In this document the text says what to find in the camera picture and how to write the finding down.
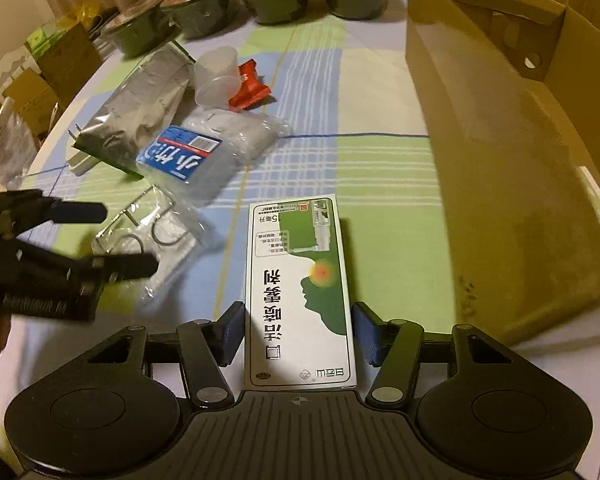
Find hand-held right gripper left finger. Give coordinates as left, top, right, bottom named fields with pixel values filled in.
left=82, top=301, right=246, bottom=409

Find brown cardboard box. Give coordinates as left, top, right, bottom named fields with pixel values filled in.
left=405, top=0, right=600, bottom=346

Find clear plastic cup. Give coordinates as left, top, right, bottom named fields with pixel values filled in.
left=194, top=45, right=243, bottom=108

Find silver foil pouch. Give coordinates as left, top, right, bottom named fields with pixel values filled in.
left=75, top=42, right=196, bottom=181

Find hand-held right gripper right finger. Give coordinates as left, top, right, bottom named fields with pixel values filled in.
left=351, top=301, right=518, bottom=409

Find crumpled clear plastic bag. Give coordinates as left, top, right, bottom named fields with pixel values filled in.
left=0, top=97, right=37, bottom=186

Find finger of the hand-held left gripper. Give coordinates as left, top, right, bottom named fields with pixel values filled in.
left=0, top=240, right=159, bottom=291
left=0, top=189, right=108, bottom=241

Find yellow plastic bag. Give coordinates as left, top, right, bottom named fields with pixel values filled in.
left=69, top=2, right=103, bottom=30

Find small cardboard box, green contents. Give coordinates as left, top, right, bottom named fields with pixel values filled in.
left=25, top=20, right=105, bottom=106

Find red snack packet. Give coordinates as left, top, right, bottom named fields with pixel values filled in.
left=228, top=60, right=272, bottom=111

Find green and white medicine box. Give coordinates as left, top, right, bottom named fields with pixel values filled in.
left=242, top=194, right=359, bottom=390

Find cotton pad pack, blue label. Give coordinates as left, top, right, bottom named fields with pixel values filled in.
left=136, top=109, right=291, bottom=208

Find clear bag of metal rings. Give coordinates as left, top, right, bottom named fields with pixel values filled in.
left=92, top=185, right=213, bottom=306

